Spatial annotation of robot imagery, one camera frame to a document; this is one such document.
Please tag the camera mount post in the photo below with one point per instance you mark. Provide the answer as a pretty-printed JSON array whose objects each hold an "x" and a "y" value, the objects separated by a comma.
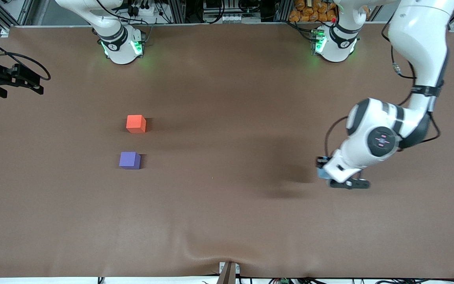
[{"x": 227, "y": 274}]

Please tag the brown table cover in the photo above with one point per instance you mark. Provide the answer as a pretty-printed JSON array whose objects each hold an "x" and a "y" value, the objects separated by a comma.
[{"x": 227, "y": 197}]

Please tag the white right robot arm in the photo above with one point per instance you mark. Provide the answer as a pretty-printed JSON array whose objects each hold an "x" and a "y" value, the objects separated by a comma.
[{"x": 120, "y": 47}]

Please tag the purple block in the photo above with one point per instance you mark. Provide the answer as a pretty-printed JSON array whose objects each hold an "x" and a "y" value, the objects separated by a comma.
[{"x": 129, "y": 160}]

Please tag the orange block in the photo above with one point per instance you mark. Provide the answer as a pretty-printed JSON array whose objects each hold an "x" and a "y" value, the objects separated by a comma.
[{"x": 135, "y": 124}]

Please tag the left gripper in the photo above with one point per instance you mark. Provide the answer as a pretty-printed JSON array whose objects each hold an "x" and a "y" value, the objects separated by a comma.
[{"x": 322, "y": 161}]

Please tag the orange snack bags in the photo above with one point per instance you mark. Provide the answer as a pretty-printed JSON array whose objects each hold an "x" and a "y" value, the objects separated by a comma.
[{"x": 309, "y": 12}]

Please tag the light blue block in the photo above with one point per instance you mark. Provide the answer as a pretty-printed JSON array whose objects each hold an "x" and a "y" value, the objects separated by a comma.
[{"x": 321, "y": 173}]

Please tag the white terminal block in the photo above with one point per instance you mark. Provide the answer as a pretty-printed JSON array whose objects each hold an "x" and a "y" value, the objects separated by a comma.
[{"x": 229, "y": 18}]

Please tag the green terminal connector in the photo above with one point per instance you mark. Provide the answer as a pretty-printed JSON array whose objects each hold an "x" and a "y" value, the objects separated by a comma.
[{"x": 284, "y": 281}]

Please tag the white power strip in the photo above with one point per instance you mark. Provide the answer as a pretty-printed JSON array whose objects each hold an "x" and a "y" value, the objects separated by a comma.
[{"x": 142, "y": 10}]

